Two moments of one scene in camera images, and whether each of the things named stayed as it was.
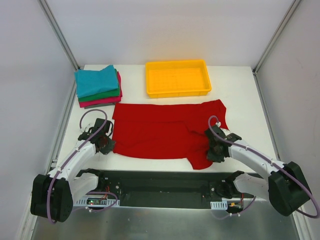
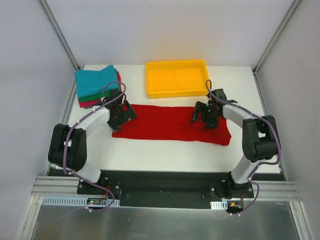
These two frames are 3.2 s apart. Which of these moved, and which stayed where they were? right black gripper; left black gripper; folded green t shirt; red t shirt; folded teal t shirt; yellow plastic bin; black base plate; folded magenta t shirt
Moved: red t shirt; right black gripper; left black gripper
Stayed: black base plate; yellow plastic bin; folded magenta t shirt; folded teal t shirt; folded green t shirt
